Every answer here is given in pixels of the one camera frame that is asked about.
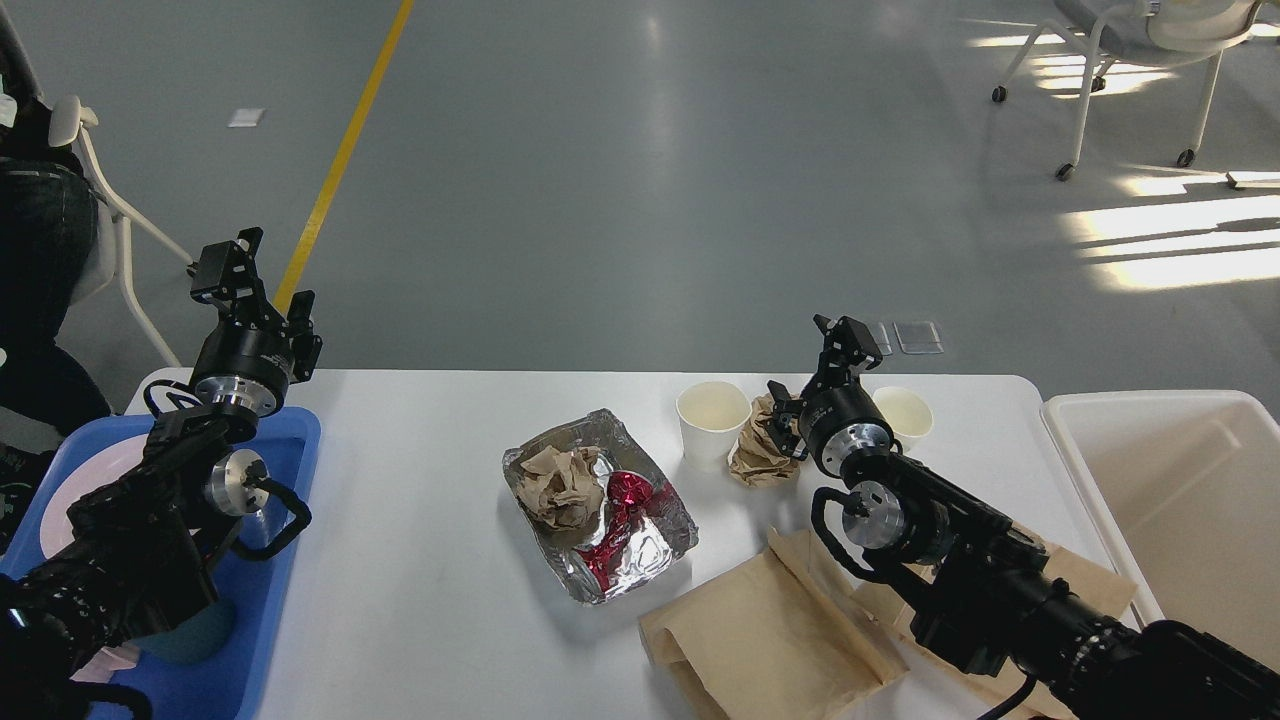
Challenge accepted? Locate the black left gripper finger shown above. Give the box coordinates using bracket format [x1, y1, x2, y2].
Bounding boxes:
[189, 227, 282, 336]
[285, 290, 323, 383]

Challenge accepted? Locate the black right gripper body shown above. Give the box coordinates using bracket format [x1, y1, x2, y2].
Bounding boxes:
[797, 384, 895, 479]

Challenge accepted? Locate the white paper cup left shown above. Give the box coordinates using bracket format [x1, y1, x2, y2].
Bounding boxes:
[675, 380, 753, 471]

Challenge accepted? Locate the pink mug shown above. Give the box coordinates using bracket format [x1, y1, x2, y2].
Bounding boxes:
[70, 643, 141, 684]

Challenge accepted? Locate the pink plate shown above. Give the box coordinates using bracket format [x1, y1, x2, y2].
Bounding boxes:
[38, 434, 146, 559]

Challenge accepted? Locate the white plastic bin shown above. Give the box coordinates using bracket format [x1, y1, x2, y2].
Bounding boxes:
[1042, 389, 1279, 669]

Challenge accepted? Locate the aluminium foil tray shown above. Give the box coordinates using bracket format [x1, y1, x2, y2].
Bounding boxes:
[500, 409, 699, 605]

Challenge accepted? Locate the crumpled brown paper in tray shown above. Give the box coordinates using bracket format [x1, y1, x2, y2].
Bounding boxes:
[515, 446, 604, 530]

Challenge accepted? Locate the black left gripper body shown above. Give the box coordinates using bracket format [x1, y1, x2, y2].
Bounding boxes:
[189, 325, 294, 418]

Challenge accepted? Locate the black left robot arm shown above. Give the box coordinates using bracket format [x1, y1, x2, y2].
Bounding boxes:
[3, 227, 323, 719]

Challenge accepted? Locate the crumpled brown paper ball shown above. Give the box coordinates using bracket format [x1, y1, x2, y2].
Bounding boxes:
[728, 395, 800, 488]

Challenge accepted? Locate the brown paper bag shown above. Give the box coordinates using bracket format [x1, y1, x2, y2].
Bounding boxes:
[850, 542, 1137, 719]
[639, 530, 908, 719]

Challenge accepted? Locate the brown paper bag front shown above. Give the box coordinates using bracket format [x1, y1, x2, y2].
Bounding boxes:
[639, 530, 908, 719]

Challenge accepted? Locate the white chair right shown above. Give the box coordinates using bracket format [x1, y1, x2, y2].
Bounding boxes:
[991, 1, 1263, 182]

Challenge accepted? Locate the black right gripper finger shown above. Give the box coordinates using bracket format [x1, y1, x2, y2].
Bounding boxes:
[812, 315, 884, 392]
[765, 380, 806, 461]

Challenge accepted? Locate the white paper cup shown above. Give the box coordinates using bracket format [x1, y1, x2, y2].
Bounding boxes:
[675, 380, 753, 471]
[872, 386, 934, 454]

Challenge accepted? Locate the dark green mug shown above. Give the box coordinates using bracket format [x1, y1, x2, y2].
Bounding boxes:
[131, 598, 237, 665]

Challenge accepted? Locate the white paper cup right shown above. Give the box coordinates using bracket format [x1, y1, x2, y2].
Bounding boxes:
[872, 386, 934, 454]

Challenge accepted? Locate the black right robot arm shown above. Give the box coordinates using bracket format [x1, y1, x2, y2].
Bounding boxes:
[767, 314, 1279, 719]

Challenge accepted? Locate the brown paper bag rear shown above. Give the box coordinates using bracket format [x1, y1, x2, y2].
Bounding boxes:
[850, 542, 1137, 719]

